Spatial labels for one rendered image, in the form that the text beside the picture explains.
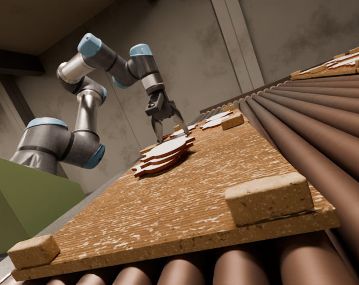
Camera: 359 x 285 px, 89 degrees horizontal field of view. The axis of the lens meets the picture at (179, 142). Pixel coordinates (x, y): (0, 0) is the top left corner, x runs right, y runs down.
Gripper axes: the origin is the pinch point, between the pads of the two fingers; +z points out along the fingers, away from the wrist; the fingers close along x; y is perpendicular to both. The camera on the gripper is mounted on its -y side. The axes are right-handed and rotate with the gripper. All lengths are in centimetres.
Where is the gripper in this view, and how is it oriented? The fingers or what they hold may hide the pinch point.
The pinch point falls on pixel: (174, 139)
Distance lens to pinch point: 68.8
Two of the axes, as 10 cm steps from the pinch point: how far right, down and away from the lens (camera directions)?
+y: 2.3, -2.4, 9.4
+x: -9.0, 3.2, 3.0
